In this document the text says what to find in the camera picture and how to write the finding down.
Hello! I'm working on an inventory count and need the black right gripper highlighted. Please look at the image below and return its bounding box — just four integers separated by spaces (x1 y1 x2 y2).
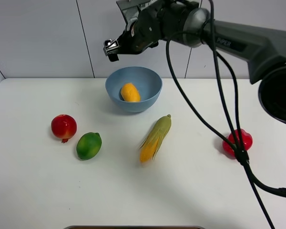
108 0 200 62

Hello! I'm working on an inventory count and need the corn cob with husk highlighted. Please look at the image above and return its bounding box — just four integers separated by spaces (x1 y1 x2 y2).
139 114 172 163

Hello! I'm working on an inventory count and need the red bell pepper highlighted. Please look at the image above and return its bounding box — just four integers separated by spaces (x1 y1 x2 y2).
222 129 253 158

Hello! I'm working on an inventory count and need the blue plastic bowl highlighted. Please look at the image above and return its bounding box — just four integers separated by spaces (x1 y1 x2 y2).
105 66 163 113

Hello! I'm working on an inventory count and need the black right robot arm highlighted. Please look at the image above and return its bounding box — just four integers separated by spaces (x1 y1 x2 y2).
103 0 286 124

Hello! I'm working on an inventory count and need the red pomegranate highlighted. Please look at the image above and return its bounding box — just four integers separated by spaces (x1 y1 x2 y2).
51 114 77 143

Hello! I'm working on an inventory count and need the yellow mango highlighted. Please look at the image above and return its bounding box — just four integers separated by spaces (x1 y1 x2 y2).
121 83 141 102

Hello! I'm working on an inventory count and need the green lime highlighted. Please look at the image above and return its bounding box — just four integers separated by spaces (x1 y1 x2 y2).
76 132 102 160

